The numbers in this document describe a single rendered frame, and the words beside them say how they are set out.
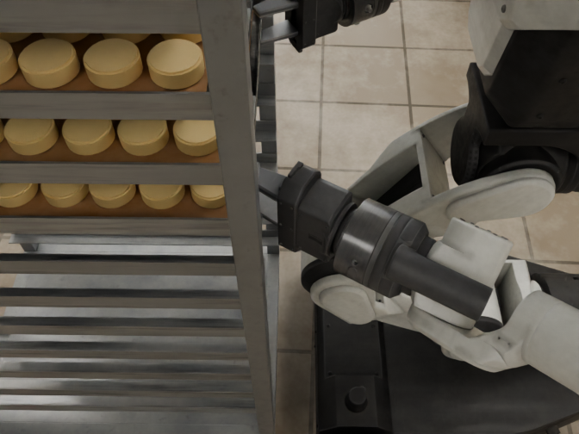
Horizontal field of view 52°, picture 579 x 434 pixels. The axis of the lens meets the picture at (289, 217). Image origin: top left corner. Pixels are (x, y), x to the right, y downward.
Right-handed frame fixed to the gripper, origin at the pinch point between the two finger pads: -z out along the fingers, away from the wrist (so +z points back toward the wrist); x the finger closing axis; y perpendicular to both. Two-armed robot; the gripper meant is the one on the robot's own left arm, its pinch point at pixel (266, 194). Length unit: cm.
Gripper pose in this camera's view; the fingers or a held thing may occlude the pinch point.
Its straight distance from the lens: 68.0
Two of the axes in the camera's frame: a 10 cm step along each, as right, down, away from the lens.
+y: -5.1, 7.0, -5.0
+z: 8.6, 4.1, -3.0
